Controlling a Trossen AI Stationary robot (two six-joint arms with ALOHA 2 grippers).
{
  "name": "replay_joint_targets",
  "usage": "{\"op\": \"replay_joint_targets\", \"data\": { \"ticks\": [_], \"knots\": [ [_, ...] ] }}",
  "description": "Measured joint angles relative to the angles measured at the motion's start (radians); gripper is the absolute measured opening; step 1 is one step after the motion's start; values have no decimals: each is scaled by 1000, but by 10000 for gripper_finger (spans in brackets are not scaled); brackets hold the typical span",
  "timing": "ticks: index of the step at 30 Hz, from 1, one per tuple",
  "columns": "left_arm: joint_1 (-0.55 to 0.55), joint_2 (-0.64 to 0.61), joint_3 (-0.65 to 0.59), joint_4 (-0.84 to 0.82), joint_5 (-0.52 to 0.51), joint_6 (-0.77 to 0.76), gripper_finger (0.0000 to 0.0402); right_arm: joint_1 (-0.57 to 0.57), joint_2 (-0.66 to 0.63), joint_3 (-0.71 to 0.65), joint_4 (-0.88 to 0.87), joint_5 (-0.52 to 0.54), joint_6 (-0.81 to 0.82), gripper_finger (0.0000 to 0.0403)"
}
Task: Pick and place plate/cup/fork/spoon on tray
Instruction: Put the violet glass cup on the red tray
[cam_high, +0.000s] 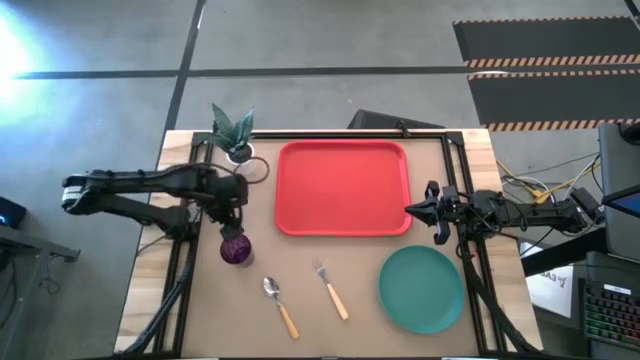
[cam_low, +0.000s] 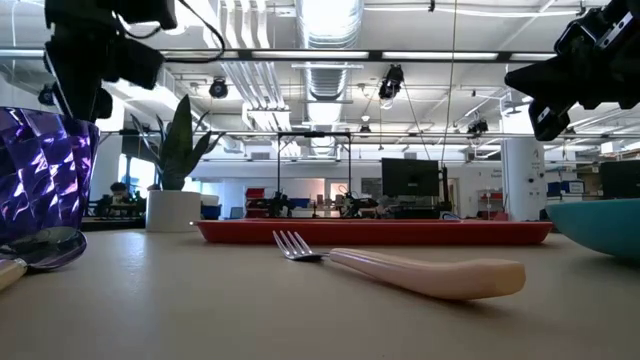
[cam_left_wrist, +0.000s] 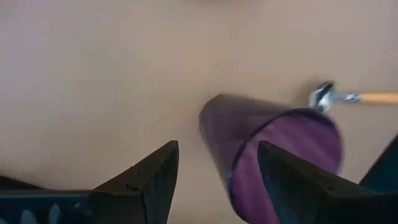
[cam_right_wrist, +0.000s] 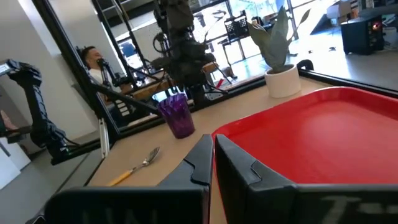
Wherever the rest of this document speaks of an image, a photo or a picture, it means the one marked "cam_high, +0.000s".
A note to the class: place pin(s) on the teal green plate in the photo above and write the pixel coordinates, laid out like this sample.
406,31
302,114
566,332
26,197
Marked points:
420,290

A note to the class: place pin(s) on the purple translucent cup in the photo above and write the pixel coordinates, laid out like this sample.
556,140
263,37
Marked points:
236,251

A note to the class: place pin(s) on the white plant pot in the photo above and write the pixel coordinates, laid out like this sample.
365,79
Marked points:
230,158

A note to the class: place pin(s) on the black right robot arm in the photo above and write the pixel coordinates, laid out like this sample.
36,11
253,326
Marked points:
530,212

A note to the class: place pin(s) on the small black clamp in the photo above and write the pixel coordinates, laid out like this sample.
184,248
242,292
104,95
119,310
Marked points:
404,131

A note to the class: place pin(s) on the red plastic tray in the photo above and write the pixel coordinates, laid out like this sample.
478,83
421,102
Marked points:
342,187

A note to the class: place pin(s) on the grey computer monitor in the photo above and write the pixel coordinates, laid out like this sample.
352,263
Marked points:
617,160

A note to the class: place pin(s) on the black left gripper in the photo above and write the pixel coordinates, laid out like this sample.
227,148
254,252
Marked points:
234,215

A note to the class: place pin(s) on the grey metal stand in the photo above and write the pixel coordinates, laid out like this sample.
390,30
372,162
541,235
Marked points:
30,245

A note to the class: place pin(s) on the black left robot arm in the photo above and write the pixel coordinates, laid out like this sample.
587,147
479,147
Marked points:
125,180

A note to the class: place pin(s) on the black hazard-striped floor mat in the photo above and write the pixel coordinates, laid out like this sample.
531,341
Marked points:
550,97
540,40

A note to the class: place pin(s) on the black aluminium table frame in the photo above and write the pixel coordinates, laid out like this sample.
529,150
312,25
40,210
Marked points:
320,135

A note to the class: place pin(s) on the backlit black keyboard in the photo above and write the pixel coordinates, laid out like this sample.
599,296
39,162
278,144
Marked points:
612,315

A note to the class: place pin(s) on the white printed box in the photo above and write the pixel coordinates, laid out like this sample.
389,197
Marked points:
550,295

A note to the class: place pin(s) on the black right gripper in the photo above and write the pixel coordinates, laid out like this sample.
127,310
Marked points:
450,210

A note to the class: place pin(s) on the green leafy plant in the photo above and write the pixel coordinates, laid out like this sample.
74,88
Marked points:
227,131

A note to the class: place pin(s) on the black device with blue light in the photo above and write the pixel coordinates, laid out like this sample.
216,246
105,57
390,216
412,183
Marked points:
11,212

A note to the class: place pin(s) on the black diagonal frame brace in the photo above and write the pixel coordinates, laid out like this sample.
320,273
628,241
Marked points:
487,295
165,310

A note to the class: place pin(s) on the computer desk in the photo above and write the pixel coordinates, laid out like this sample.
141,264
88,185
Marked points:
565,252

